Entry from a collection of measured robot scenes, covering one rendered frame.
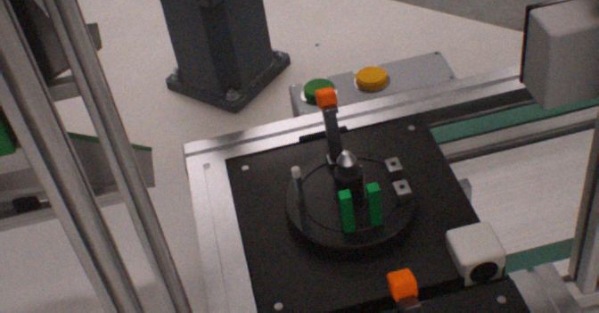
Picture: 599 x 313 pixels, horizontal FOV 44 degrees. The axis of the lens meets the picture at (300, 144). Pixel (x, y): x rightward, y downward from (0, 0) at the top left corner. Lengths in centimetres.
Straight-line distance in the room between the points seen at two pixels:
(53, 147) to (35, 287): 58
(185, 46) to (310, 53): 22
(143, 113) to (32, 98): 78
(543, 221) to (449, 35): 46
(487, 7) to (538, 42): 233
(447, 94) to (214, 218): 33
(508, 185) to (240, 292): 34
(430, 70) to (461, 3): 195
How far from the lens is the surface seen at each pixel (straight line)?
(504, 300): 72
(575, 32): 57
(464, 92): 95
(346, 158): 74
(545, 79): 58
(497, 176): 91
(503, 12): 287
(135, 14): 141
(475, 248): 73
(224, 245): 81
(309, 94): 95
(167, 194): 102
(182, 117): 114
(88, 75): 59
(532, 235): 85
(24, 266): 101
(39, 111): 39
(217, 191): 86
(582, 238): 72
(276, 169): 85
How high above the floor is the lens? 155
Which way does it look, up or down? 42 degrees down
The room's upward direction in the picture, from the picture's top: 9 degrees counter-clockwise
